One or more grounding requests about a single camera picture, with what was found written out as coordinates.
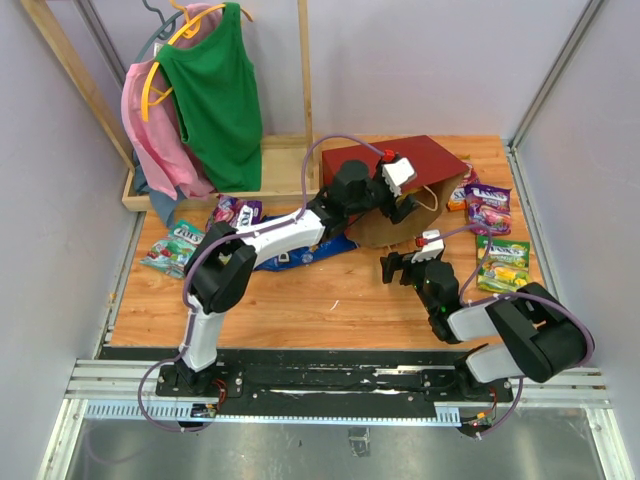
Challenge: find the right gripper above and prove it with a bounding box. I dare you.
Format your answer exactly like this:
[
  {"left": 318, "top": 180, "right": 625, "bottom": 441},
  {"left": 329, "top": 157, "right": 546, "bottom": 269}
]
[{"left": 380, "top": 249, "right": 440, "bottom": 314}]

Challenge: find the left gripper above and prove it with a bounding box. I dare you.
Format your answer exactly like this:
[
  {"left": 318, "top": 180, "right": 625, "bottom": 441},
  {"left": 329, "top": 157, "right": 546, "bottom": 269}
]
[{"left": 347, "top": 159, "right": 421, "bottom": 224}]

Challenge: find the red brown paper bag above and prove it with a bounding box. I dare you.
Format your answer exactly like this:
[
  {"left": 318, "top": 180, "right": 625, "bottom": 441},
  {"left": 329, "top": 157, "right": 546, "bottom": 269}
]
[{"left": 321, "top": 135, "right": 468, "bottom": 248}]

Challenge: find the orange snack packet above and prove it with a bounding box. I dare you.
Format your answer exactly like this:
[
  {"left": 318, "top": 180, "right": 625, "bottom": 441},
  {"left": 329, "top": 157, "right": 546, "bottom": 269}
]
[{"left": 446, "top": 161, "right": 479, "bottom": 212}]

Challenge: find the blue Doritos chip bag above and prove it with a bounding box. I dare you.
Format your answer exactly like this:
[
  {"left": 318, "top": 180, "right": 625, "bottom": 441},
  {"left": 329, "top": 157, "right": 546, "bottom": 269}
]
[{"left": 254, "top": 234, "right": 358, "bottom": 272}]

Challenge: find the purple Fox's candy packet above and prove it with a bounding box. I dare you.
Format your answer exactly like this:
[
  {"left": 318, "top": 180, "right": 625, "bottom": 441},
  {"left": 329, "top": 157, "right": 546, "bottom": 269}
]
[{"left": 206, "top": 195, "right": 263, "bottom": 230}]

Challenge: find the teal snack packet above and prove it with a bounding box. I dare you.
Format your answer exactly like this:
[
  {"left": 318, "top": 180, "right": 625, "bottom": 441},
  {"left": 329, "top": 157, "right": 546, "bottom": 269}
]
[{"left": 140, "top": 220, "right": 204, "bottom": 279}]

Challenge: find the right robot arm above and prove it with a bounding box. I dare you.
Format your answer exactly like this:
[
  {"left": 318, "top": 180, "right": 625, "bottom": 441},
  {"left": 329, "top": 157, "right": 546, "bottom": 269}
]
[{"left": 380, "top": 251, "right": 595, "bottom": 400}]

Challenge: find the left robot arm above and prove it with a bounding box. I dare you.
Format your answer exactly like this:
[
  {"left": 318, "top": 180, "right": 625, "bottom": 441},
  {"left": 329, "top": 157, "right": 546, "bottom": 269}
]
[{"left": 175, "top": 156, "right": 417, "bottom": 396}]

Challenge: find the aluminium corner profile right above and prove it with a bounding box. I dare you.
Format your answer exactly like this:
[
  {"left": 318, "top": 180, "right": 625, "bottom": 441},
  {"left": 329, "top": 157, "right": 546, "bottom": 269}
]
[{"left": 507, "top": 0, "right": 609, "bottom": 151}]

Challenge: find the aluminium corner profile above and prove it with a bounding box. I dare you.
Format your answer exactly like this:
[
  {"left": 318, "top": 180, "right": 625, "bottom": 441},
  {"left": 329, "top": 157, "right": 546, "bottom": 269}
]
[
  {"left": 507, "top": 0, "right": 609, "bottom": 151},
  {"left": 73, "top": 0, "right": 126, "bottom": 85}
]

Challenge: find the green tank top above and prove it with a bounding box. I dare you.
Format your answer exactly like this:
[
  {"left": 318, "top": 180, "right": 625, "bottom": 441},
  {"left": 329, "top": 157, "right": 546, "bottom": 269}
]
[{"left": 152, "top": 2, "right": 264, "bottom": 194}]

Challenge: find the blue grey cloth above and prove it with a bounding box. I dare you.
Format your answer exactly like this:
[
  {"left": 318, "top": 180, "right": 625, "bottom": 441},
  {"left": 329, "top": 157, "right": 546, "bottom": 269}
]
[{"left": 133, "top": 165, "right": 185, "bottom": 227}]

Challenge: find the pink shirt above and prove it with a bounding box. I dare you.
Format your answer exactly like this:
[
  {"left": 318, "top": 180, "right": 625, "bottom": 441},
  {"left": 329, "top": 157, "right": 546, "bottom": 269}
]
[{"left": 117, "top": 2, "right": 216, "bottom": 201}]

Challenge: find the yellow clothes hanger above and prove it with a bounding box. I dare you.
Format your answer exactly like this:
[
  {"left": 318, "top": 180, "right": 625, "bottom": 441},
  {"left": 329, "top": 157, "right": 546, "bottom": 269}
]
[{"left": 141, "top": 2, "right": 253, "bottom": 122}]

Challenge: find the grey clothes hanger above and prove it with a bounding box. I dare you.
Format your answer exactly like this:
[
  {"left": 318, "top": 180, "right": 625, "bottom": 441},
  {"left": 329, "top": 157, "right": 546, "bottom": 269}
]
[{"left": 134, "top": 0, "right": 184, "bottom": 63}]

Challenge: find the aluminium corner profile left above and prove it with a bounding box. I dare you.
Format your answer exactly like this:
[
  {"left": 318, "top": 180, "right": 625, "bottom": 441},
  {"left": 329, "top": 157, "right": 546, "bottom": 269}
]
[{"left": 73, "top": 0, "right": 126, "bottom": 85}]

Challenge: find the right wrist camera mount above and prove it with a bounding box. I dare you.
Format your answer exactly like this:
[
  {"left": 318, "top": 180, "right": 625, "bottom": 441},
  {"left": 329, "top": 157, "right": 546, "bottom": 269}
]
[{"left": 411, "top": 229, "right": 445, "bottom": 263}]

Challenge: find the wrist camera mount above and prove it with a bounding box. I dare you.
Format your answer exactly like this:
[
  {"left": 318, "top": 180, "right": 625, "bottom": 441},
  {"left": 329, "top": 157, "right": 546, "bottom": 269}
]
[
  {"left": 411, "top": 229, "right": 445, "bottom": 263},
  {"left": 380, "top": 150, "right": 417, "bottom": 197}
]

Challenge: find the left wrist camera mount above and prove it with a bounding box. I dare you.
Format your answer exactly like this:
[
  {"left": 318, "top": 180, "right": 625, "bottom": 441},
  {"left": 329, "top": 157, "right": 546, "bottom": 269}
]
[{"left": 380, "top": 150, "right": 417, "bottom": 197}]

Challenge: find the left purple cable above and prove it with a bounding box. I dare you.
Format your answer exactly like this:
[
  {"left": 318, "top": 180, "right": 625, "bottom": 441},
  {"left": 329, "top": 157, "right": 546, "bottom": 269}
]
[{"left": 137, "top": 133, "right": 391, "bottom": 434}]

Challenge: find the wooden rack frame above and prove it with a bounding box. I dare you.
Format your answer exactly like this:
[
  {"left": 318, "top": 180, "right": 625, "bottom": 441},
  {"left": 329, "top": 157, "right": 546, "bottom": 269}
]
[{"left": 22, "top": 1, "right": 314, "bottom": 212}]

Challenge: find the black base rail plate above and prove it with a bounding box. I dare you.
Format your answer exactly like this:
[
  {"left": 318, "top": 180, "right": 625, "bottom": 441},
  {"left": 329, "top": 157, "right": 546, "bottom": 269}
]
[{"left": 156, "top": 348, "right": 513, "bottom": 420}]

